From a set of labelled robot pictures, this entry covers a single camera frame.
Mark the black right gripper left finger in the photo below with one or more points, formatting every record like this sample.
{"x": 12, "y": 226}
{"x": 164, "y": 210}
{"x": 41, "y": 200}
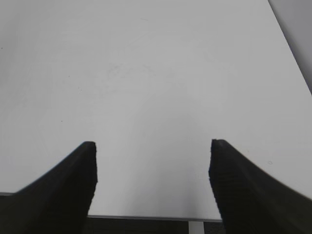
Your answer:
{"x": 56, "y": 203}

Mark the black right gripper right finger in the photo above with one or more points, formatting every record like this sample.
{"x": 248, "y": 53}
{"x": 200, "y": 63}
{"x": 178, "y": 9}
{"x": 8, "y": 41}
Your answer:
{"x": 250, "y": 201}

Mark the white table leg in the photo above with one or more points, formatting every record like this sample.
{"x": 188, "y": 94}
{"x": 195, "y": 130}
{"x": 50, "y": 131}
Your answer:
{"x": 196, "y": 227}

